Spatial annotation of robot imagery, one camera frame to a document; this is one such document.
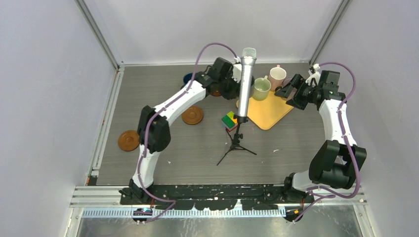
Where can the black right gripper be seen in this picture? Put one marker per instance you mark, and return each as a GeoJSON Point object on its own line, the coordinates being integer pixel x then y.
{"type": "Point", "coordinates": [298, 82]}

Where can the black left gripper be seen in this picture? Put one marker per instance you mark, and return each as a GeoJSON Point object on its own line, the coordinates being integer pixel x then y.
{"type": "Point", "coordinates": [232, 94]}

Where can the light green mug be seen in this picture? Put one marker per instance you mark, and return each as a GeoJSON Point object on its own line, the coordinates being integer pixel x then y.
{"type": "Point", "coordinates": [261, 88]}

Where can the yellow tray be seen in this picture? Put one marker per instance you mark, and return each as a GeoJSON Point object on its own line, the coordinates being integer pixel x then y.
{"type": "Point", "coordinates": [266, 113]}

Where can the dark blue mug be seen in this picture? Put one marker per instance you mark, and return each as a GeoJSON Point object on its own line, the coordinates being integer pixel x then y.
{"type": "Point", "coordinates": [187, 78]}

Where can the brown wooden coaster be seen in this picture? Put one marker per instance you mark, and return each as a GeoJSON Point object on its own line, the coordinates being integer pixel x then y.
{"type": "Point", "coordinates": [193, 115]}
{"type": "Point", "coordinates": [128, 141]}
{"type": "Point", "coordinates": [216, 94]}

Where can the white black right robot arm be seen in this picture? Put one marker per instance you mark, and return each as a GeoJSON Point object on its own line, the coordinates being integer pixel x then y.
{"type": "Point", "coordinates": [339, 160]}

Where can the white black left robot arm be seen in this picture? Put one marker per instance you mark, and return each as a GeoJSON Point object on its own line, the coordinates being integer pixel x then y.
{"type": "Point", "coordinates": [154, 123]}

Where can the mauve purple mug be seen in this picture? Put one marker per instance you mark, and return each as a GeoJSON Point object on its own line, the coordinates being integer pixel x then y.
{"type": "Point", "coordinates": [287, 90]}

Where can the pink cream mug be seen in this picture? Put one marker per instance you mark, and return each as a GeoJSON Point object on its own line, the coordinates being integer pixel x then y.
{"type": "Point", "coordinates": [276, 77]}

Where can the colourful toy brick block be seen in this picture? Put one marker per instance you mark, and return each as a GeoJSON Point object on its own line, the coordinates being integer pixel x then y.
{"type": "Point", "coordinates": [229, 121]}

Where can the silver microphone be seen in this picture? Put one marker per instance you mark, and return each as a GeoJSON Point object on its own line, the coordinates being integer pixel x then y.
{"type": "Point", "coordinates": [248, 60]}

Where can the black microphone tripod stand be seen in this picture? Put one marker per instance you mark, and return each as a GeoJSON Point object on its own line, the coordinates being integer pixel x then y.
{"type": "Point", "coordinates": [235, 140]}

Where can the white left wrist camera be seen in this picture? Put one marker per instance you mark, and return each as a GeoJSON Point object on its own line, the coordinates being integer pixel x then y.
{"type": "Point", "coordinates": [237, 70]}

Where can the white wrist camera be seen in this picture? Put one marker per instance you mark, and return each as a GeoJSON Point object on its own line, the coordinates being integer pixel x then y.
{"type": "Point", "coordinates": [237, 70]}
{"type": "Point", "coordinates": [314, 75]}

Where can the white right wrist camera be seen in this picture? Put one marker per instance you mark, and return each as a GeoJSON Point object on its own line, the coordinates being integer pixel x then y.
{"type": "Point", "coordinates": [314, 75]}

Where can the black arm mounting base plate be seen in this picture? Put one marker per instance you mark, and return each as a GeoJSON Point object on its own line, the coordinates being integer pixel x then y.
{"type": "Point", "coordinates": [213, 197]}

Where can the aluminium front rail frame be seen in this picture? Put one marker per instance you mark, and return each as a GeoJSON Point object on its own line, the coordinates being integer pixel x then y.
{"type": "Point", "coordinates": [104, 202]}

